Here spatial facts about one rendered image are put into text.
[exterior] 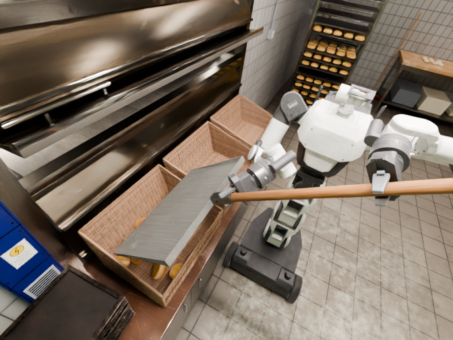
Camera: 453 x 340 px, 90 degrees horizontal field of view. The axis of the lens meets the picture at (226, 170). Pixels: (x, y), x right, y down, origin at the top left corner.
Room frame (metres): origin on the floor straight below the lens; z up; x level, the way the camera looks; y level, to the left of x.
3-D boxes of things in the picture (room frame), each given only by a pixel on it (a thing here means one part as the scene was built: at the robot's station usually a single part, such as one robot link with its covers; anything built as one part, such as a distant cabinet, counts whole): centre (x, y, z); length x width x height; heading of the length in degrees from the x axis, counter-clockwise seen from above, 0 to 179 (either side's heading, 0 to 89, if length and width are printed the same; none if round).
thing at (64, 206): (1.27, 0.35, 1.02); 1.79 x 0.11 x 0.19; 160
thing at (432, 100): (4.10, -3.36, 0.35); 0.50 x 0.36 x 0.24; 161
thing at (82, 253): (1.27, 0.35, 0.76); 1.79 x 0.11 x 0.19; 160
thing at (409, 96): (4.25, -2.96, 0.35); 0.50 x 0.36 x 0.24; 159
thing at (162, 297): (0.63, 0.30, 0.72); 0.56 x 0.49 x 0.28; 158
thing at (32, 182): (1.28, 0.37, 1.16); 1.80 x 0.06 x 0.04; 160
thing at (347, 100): (0.87, -0.43, 1.47); 0.10 x 0.07 x 0.09; 66
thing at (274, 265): (0.98, -0.48, 0.19); 0.64 x 0.52 x 0.33; 160
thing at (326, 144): (0.93, -0.46, 1.27); 0.34 x 0.30 x 0.36; 66
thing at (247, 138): (1.75, -0.12, 0.72); 0.56 x 0.49 x 0.28; 158
